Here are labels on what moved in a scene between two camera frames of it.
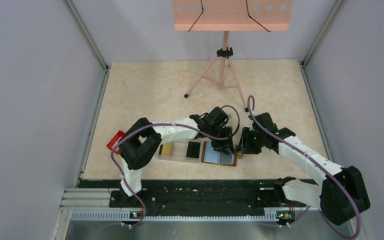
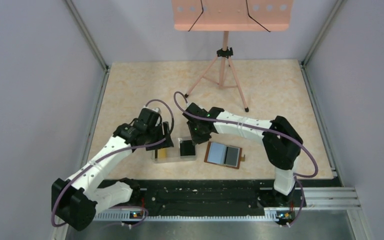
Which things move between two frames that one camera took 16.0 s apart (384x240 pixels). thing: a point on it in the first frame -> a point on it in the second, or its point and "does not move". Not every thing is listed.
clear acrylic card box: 184,150 does not move
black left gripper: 225,145 -> 165,141
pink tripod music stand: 227,16 does not move
